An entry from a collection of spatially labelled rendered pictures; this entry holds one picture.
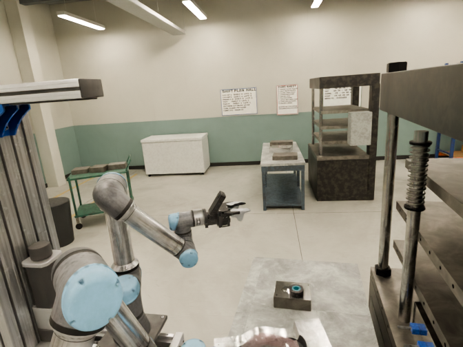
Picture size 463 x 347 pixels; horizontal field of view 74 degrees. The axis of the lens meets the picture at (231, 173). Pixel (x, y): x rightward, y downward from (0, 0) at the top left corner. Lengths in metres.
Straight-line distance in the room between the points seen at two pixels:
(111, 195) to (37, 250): 0.29
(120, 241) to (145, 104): 7.38
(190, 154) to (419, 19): 5.96
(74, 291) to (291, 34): 7.70
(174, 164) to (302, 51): 4.07
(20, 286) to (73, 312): 0.46
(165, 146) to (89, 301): 7.03
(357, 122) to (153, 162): 4.82
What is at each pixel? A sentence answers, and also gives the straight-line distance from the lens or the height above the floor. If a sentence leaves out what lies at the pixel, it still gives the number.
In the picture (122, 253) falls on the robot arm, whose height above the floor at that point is 1.35.
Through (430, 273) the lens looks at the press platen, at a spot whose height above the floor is 1.04.
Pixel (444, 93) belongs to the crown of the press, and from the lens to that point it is 1.13.
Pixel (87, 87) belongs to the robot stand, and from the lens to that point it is 0.84.
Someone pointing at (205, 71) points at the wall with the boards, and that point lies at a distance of 8.14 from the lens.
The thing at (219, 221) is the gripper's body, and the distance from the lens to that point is 1.40.
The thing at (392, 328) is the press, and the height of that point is 0.78.
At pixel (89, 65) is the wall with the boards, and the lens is 9.25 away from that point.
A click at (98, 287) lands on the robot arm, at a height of 1.61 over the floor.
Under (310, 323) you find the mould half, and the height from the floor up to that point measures 0.91.
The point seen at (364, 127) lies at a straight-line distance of 5.18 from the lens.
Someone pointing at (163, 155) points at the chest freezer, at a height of 0.54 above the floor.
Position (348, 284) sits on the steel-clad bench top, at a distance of 2.10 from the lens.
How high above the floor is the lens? 1.98
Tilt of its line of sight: 15 degrees down
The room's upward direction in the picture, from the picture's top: 4 degrees counter-clockwise
